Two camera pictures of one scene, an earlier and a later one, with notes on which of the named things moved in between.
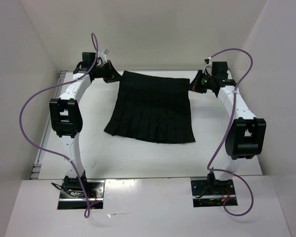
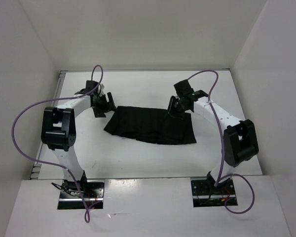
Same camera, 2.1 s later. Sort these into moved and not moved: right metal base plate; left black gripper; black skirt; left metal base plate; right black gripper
Moved: black skirt; left black gripper; right black gripper
Not moved: right metal base plate; left metal base plate
